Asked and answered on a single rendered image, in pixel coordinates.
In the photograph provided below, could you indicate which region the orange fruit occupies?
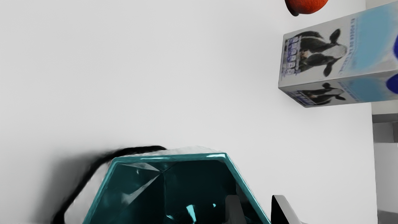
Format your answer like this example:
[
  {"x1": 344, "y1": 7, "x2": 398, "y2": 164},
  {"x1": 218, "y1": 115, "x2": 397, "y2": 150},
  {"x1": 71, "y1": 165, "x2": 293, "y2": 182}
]
[{"x1": 285, "y1": 0, "x2": 329, "y2": 17}]

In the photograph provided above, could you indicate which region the teal faceted mug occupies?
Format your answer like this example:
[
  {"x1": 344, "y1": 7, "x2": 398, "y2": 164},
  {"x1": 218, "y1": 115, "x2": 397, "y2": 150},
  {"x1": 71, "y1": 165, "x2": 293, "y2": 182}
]
[{"x1": 82, "y1": 151, "x2": 271, "y2": 224}]

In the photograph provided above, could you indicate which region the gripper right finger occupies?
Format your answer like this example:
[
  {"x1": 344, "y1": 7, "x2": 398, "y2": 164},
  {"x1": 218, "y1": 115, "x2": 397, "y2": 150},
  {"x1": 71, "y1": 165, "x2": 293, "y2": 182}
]
[{"x1": 271, "y1": 195, "x2": 307, "y2": 224}]

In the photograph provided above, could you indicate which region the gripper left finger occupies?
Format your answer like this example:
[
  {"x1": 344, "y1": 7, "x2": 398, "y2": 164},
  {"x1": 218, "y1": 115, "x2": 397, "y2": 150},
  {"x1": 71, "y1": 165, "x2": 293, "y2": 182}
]
[{"x1": 225, "y1": 195, "x2": 248, "y2": 224}]

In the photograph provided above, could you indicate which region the milk carton with cow print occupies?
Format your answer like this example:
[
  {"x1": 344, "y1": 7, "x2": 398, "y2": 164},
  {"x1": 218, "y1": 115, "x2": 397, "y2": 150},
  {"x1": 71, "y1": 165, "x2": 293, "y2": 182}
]
[{"x1": 278, "y1": 2, "x2": 398, "y2": 108}]

